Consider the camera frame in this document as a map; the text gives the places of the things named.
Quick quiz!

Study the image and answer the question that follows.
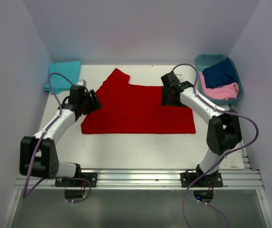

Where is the red t shirt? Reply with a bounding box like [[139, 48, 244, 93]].
[[81, 68, 196, 134]]

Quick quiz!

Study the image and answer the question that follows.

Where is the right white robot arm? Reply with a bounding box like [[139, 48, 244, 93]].
[[161, 72, 242, 187]]

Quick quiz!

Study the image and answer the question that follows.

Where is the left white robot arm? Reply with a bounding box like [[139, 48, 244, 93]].
[[19, 85, 102, 187]]

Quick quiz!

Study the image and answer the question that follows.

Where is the folded teal t shirt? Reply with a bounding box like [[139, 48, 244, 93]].
[[48, 61, 81, 95]]

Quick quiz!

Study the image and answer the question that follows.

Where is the navy blue t shirt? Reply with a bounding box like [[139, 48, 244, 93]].
[[202, 58, 238, 88]]

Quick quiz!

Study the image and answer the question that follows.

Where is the pink t shirt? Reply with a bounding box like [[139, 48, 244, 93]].
[[198, 71, 240, 100]]

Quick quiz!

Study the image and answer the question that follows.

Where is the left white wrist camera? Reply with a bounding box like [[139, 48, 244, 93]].
[[76, 79, 86, 87]]

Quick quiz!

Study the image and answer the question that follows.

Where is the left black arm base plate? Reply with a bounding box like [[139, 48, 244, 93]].
[[55, 172, 97, 188]]

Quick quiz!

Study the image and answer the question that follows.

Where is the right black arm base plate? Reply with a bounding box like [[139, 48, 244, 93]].
[[179, 169, 224, 188]]

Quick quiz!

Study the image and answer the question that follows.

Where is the aluminium mounting rail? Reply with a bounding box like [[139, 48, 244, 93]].
[[14, 168, 265, 190]]

